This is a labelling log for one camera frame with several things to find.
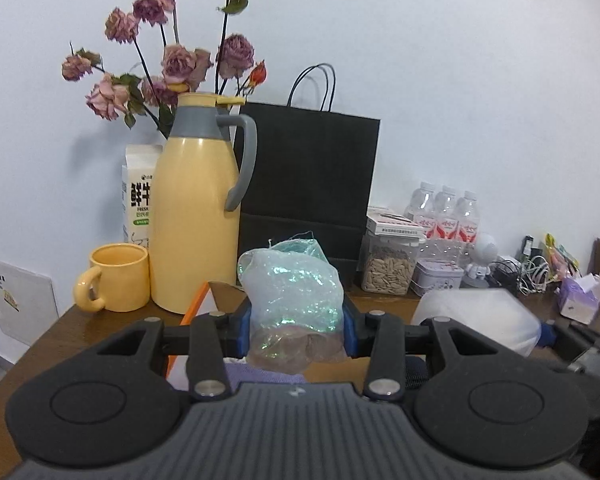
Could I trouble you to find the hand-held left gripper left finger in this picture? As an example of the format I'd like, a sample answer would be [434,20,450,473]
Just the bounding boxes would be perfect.
[97,305,253,401]

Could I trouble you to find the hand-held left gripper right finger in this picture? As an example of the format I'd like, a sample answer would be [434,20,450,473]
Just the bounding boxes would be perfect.
[341,296,503,402]

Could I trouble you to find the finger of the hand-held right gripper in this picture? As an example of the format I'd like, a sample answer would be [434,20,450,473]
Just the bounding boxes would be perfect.
[539,321,598,361]

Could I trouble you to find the red cardboard box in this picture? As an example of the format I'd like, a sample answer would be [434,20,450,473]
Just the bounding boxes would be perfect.
[165,280,253,393]

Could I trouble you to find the iridescent plastic bag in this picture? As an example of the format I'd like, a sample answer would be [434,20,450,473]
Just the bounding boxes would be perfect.
[236,237,348,376]

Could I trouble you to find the clear plastic bottle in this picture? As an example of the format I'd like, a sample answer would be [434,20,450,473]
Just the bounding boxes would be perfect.
[411,289,542,358]

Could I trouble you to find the purple cloth pouch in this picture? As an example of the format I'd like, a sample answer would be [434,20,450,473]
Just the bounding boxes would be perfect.
[224,357,306,386]

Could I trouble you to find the purple tissue pack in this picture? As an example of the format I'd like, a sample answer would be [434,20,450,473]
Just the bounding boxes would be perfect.
[559,274,600,325]

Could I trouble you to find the clear seed container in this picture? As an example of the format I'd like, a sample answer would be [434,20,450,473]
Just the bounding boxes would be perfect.
[361,232,421,296]

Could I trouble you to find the colourful snack packets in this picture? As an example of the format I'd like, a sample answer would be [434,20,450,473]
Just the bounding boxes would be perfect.
[545,232,581,281]

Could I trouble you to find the white robot figure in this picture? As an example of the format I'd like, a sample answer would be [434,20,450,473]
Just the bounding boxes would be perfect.
[466,232,501,281]

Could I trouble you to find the patterned tin box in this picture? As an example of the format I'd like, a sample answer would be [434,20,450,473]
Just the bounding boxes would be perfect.
[411,259,465,297]

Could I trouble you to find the white red flat box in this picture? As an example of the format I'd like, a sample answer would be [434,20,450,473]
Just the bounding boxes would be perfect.
[366,206,427,238]

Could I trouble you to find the yellow thermos jug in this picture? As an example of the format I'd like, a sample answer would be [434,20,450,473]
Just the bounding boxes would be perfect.
[149,92,258,315]

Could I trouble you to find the yellow mug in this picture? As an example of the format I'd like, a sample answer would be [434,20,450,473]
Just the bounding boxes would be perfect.
[73,243,151,313]

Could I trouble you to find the black paper bag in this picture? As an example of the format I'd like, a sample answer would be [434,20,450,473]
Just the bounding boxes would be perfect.
[232,63,382,293]

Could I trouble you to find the white milk carton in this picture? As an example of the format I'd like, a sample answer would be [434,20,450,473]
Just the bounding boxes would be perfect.
[121,144,164,248]

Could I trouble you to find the dried pink rose bouquet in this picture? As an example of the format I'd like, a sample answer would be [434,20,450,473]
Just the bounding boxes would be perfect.
[61,0,270,138]

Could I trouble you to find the tangle of charger cables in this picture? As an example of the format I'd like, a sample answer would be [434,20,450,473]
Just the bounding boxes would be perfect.
[495,235,551,296]

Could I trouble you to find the white wall panel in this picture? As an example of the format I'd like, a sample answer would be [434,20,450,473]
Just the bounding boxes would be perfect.
[0,255,60,347]

